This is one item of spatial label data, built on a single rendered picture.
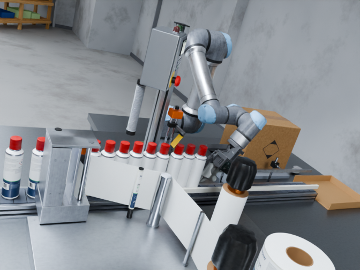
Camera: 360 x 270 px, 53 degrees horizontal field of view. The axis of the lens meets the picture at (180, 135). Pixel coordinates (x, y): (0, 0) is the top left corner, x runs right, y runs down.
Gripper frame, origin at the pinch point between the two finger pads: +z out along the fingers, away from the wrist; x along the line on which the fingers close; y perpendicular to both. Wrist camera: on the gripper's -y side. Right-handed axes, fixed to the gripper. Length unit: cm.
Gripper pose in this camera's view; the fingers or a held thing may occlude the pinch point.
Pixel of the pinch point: (200, 178)
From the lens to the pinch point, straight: 150.3
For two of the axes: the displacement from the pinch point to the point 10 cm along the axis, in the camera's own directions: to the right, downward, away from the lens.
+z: -6.6, 7.5, 0.6
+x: 6.2, 5.0, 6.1
